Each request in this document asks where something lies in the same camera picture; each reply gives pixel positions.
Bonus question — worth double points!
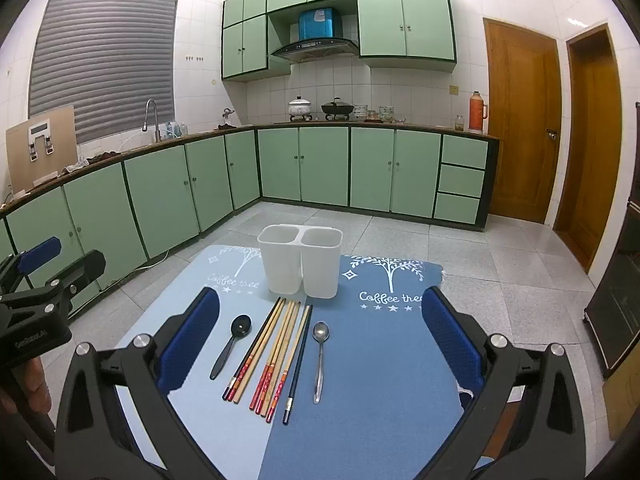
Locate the dark wooden cabinet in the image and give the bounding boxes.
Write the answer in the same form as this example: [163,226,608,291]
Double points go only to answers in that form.
[582,200,640,378]

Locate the light blue table mat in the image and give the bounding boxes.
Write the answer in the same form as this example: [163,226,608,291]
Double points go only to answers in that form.
[114,245,313,480]

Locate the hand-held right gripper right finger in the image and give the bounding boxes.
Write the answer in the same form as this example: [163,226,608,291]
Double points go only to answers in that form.
[421,286,586,480]

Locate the closed wooden door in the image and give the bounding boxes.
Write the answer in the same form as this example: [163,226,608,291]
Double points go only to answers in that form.
[482,17,563,226]

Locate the wooden door with frame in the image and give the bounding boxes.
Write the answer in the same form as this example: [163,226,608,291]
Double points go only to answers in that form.
[552,25,638,276]

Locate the metal spoon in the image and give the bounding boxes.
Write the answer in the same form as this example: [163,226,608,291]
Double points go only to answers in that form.
[312,321,331,405]

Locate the metal kitchen faucet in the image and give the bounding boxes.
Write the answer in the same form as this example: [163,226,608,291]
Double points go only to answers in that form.
[142,99,162,143]

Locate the grey window blind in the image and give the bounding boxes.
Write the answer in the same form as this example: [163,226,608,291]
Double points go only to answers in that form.
[27,0,179,145]

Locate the red handled wooden chopstick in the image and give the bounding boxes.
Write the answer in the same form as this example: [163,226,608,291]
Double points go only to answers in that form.
[249,301,295,411]
[256,301,299,416]

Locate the green base cabinets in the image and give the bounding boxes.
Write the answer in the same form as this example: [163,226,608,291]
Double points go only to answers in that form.
[0,125,501,318]

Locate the person's left hand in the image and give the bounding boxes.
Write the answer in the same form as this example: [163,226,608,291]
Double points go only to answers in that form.
[22,359,52,413]

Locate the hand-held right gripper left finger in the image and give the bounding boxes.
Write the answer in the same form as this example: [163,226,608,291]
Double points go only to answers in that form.
[54,287,223,480]

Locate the plain wooden chopstick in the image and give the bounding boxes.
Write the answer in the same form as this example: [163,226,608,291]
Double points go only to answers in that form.
[265,302,304,422]
[236,299,289,404]

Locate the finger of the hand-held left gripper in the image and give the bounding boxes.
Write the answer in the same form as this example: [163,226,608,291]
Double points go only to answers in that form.
[27,249,107,311]
[0,236,63,293]

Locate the orange thermos flask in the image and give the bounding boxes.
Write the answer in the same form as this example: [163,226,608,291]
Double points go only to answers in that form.
[468,91,487,134]

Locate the white plastic utensil holder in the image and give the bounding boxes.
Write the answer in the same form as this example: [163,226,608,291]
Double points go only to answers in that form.
[257,223,344,299]

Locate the green wall cabinets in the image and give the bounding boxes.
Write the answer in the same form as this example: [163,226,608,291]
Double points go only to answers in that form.
[221,0,458,82]

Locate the blue wrapped hood chimney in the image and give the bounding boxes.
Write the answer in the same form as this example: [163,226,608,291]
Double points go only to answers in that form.
[299,7,343,41]

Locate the dark blue table mat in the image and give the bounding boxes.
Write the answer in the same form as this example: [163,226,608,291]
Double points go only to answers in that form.
[257,255,476,480]

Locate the cardboard box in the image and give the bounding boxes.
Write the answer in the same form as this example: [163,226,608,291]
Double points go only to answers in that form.
[5,105,79,196]

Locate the black plastic spoon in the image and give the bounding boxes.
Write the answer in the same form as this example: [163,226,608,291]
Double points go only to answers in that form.
[210,314,252,380]

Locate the black range hood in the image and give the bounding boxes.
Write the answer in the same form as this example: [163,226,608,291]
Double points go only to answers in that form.
[270,38,360,64]

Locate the dark red patterned chopstick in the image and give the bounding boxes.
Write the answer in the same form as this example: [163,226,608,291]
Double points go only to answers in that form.
[223,297,282,401]
[229,298,285,403]

